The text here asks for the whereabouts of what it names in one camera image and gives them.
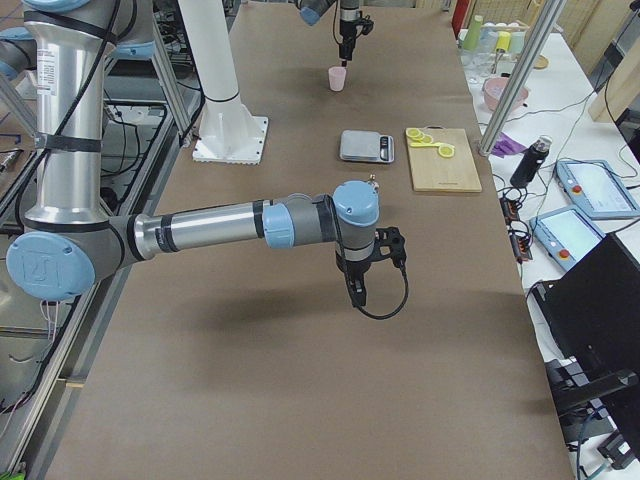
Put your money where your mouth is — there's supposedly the lemon slice front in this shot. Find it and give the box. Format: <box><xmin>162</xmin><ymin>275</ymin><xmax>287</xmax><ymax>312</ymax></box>
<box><xmin>405</xmin><ymin>127</ymin><xmax>424</xmax><ymax>139</ymax></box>

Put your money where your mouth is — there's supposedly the pink plastic cup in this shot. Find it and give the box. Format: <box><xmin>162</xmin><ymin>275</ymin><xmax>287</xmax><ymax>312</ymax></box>
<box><xmin>328</xmin><ymin>66</ymin><xmax>347</xmax><ymax>92</ymax></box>

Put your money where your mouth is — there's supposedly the lemon slice single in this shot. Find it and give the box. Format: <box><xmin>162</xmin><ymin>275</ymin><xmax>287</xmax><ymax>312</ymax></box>
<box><xmin>437</xmin><ymin>144</ymin><xmax>455</xmax><ymax>158</ymax></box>

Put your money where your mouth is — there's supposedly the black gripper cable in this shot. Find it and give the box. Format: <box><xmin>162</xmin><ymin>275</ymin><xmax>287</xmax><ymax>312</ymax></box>
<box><xmin>329</xmin><ymin>197</ymin><xmax>410</xmax><ymax>320</ymax></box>

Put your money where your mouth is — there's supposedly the aluminium frame post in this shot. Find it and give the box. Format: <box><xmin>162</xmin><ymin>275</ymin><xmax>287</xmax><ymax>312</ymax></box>
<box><xmin>478</xmin><ymin>0</ymin><xmax>566</xmax><ymax>157</ymax></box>

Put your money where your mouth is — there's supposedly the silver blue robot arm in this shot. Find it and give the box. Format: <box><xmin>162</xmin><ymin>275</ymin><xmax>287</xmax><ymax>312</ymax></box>
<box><xmin>6</xmin><ymin>1</ymin><xmax>383</xmax><ymax>307</ymax></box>
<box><xmin>294</xmin><ymin>0</ymin><xmax>370</xmax><ymax>67</ymax></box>

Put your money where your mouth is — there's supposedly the green cup lying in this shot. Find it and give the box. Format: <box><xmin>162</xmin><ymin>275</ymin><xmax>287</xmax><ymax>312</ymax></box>
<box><xmin>461</xmin><ymin>15</ymin><xmax>484</xmax><ymax>52</ymax></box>

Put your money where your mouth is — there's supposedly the black water bottle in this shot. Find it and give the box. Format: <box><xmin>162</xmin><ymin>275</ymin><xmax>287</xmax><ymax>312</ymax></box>
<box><xmin>510</xmin><ymin>135</ymin><xmax>553</xmax><ymax>189</ymax></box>

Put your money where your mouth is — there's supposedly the blue teach pendant near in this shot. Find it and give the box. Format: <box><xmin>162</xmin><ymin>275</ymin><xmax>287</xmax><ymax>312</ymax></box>
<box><xmin>529</xmin><ymin>206</ymin><xmax>605</xmax><ymax>272</ymax></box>

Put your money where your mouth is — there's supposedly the purple cloth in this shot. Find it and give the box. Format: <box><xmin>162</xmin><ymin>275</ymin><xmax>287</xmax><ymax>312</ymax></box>
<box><xmin>491</xmin><ymin>132</ymin><xmax>528</xmax><ymax>158</ymax></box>

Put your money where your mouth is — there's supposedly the wooden cutting board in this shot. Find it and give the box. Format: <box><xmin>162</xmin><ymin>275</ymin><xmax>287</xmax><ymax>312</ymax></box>
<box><xmin>405</xmin><ymin>127</ymin><xmax>482</xmax><ymax>193</ymax></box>

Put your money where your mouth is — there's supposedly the grey digital kitchen scale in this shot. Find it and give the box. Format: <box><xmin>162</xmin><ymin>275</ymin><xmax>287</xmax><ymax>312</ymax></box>
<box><xmin>339</xmin><ymin>130</ymin><xmax>395</xmax><ymax>164</ymax></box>

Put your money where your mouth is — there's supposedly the blue teach pendant far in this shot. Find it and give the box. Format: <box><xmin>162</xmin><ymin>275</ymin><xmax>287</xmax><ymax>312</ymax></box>
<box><xmin>555</xmin><ymin>160</ymin><xmax>639</xmax><ymax>220</ymax></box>

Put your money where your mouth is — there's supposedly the pink bowl with ice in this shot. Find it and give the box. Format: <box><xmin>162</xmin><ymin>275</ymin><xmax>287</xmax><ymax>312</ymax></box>
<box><xmin>482</xmin><ymin>77</ymin><xmax>530</xmax><ymax>112</ymax></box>

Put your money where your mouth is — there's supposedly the glass sauce bottle steel spout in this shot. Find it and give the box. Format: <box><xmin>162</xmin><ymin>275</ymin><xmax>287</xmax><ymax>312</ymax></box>
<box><xmin>367</xmin><ymin>174</ymin><xmax>379</xmax><ymax>192</ymax></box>

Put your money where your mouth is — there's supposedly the yellow plastic knife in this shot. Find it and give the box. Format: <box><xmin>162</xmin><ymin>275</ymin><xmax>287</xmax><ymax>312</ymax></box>
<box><xmin>409</xmin><ymin>142</ymin><xmax>443</xmax><ymax>148</ymax></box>

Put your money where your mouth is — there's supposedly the blue teach pendant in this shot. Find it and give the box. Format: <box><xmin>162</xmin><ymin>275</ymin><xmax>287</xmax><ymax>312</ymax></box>
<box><xmin>555</xmin><ymin>160</ymin><xmax>639</xmax><ymax>220</ymax></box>
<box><xmin>529</xmin><ymin>206</ymin><xmax>605</xmax><ymax>272</ymax></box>

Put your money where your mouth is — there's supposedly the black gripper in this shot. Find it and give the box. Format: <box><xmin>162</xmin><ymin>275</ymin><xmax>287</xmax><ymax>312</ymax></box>
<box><xmin>339</xmin><ymin>20</ymin><xmax>359</xmax><ymax>67</ymax></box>
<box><xmin>335</xmin><ymin>252</ymin><xmax>371</xmax><ymax>307</ymax></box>

